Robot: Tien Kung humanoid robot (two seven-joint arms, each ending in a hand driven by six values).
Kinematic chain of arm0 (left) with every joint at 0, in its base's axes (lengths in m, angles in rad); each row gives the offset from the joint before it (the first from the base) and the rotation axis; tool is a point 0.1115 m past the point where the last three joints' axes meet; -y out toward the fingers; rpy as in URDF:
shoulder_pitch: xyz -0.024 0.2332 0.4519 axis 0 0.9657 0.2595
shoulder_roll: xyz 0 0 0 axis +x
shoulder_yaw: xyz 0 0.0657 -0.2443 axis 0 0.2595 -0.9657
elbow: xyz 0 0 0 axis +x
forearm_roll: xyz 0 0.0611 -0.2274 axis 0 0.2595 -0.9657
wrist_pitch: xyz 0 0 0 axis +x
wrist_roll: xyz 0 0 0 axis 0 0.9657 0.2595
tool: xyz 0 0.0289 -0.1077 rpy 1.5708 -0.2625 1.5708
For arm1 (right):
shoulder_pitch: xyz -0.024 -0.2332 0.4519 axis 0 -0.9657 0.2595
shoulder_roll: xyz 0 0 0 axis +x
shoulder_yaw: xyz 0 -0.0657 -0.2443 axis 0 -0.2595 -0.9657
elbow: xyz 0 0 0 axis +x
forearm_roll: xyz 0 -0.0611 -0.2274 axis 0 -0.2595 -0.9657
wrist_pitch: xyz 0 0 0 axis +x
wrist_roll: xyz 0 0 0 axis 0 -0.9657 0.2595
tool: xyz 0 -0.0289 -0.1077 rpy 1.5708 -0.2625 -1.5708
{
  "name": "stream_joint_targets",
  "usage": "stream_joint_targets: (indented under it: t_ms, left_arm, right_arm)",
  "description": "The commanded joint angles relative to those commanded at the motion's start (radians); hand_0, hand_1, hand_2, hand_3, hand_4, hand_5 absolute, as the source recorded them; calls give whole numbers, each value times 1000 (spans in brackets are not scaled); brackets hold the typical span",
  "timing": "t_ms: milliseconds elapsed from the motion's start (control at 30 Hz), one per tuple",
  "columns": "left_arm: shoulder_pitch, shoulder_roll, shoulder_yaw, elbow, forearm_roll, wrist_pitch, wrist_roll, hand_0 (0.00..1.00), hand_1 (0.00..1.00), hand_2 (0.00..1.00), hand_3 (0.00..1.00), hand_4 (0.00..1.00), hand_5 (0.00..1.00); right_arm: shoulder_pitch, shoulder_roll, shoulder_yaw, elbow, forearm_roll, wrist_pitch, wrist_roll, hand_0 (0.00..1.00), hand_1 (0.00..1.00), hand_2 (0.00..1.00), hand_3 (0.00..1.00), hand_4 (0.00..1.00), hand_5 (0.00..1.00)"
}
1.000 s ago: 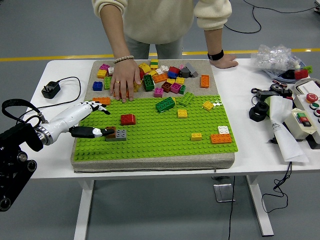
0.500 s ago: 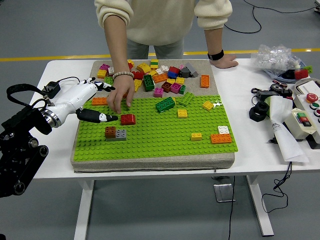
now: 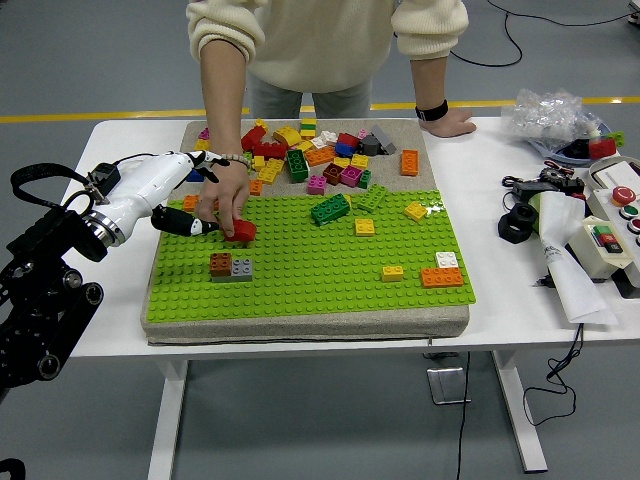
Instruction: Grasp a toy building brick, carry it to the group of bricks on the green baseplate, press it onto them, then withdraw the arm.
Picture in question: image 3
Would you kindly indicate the person's right hand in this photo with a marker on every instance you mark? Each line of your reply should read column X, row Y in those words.
column 225, row 192

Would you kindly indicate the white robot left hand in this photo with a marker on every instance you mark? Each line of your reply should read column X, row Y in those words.
column 145, row 185

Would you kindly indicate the person's left hand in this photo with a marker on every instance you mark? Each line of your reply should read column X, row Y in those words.
column 450, row 125

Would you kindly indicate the red curved brick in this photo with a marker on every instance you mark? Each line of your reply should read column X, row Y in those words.
column 245, row 231

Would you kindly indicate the brown square brick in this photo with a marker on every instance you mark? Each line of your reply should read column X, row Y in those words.
column 220, row 265

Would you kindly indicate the person's left forearm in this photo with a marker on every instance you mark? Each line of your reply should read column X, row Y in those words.
column 431, row 80

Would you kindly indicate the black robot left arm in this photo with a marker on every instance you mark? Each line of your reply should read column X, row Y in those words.
column 30, row 320

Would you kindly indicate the person's right forearm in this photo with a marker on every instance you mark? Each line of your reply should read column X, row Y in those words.
column 222, row 100

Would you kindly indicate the orange long brick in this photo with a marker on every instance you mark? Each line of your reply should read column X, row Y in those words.
column 442, row 277
column 256, row 187
column 190, row 202

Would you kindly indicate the blue square brick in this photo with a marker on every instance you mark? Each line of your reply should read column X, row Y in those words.
column 196, row 176

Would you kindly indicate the small yellow brick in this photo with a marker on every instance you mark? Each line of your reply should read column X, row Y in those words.
column 392, row 273
column 261, row 126
column 258, row 163

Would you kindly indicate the yellow long brick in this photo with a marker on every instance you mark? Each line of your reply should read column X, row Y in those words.
column 270, row 172

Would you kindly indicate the yellow square brick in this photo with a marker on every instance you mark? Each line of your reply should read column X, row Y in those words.
column 200, row 145
column 359, row 161
column 415, row 211
column 365, row 227

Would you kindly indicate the red long brick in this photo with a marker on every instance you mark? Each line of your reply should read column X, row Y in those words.
column 270, row 151

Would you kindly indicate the grey sloped brick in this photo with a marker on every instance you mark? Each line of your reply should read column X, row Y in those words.
column 384, row 140

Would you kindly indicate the dark green long brick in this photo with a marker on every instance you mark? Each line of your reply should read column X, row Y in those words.
column 329, row 209
column 297, row 165

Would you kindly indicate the grey long brick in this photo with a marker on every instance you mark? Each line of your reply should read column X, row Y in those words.
column 242, row 270

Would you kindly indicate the dark grey round brick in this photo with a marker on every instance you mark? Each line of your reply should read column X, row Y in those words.
column 369, row 145

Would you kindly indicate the yellow curved brick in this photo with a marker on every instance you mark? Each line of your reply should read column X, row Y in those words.
column 287, row 136

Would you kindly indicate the small pink brick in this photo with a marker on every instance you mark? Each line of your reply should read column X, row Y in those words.
column 363, row 134

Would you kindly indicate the pink square brick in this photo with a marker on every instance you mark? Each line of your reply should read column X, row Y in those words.
column 316, row 185

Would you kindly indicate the small dark green brick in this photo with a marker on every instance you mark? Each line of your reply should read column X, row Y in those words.
column 364, row 179

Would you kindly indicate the yellow and green stacked brick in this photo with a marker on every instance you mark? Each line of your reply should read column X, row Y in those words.
column 309, row 129

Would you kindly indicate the black power brick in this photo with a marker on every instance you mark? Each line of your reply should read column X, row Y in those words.
column 535, row 188

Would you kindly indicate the dark red hollow brick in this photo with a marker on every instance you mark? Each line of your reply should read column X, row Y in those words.
column 332, row 174

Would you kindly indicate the magenta hollow brick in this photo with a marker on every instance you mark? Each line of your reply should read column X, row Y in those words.
column 351, row 176

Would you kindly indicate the green studded baseplate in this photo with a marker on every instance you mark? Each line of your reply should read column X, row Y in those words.
column 310, row 290

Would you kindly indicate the white square brick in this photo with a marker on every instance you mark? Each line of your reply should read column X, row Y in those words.
column 446, row 259

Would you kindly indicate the small lime green brick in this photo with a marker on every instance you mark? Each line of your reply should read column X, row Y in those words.
column 617, row 139

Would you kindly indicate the black wristwatch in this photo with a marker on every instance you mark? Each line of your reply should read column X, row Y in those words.
column 431, row 110

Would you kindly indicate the black power adapter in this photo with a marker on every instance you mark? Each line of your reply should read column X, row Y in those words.
column 107, row 175

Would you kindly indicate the clear plastic bag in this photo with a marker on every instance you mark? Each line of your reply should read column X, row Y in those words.
column 545, row 117

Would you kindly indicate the light blue bowl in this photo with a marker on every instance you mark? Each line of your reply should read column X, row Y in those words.
column 547, row 150

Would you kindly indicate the black round motor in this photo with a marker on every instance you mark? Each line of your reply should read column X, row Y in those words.
column 551, row 175

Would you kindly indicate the yellow floor tape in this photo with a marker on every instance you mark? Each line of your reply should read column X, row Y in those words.
column 50, row 119

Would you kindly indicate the large black nut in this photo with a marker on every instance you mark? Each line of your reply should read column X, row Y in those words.
column 510, row 231

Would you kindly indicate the black plastic part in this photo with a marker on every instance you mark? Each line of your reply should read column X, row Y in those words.
column 577, row 149

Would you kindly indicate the black servo module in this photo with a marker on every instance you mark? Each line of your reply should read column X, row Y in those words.
column 572, row 186

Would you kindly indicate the person's body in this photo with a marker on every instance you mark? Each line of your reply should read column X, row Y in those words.
column 325, row 40

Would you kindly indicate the grey-brown mat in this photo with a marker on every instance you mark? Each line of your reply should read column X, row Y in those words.
column 300, row 330

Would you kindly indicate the white button control box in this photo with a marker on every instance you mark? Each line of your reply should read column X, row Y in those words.
column 602, row 205

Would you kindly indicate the white paper sheet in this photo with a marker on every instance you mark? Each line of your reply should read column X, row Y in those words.
column 575, row 290

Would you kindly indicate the white table leg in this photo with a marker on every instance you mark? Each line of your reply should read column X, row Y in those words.
column 167, row 425
column 520, row 415

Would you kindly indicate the metal floor plate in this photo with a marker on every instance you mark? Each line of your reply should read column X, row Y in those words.
column 447, row 385

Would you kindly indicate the small white switch box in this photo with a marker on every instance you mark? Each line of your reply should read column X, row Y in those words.
column 585, row 250

